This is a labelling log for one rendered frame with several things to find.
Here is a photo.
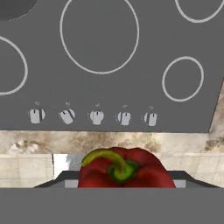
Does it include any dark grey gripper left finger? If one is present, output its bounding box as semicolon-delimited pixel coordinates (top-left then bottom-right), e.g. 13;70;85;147
33;171;81;189

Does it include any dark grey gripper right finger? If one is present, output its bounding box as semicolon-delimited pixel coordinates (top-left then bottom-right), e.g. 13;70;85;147
170;171;221;189

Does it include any beige cupboard front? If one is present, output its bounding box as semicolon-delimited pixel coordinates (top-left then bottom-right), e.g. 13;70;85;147
0;153;54;189
156;151;224;188

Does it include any red bell pepper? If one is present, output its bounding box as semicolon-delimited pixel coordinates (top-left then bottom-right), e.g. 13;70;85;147
77;146;177;189

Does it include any silver appliance front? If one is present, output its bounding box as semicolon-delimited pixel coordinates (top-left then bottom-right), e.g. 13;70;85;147
52;153;88;179

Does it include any dark grey hob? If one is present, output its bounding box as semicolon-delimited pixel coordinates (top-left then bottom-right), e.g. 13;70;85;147
0;0;224;134

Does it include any silver hob knob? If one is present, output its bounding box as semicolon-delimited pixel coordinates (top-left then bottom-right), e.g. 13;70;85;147
115;111;132;127
87;109;105;126
28;108;46;125
142;112;158;128
58;108;76;126

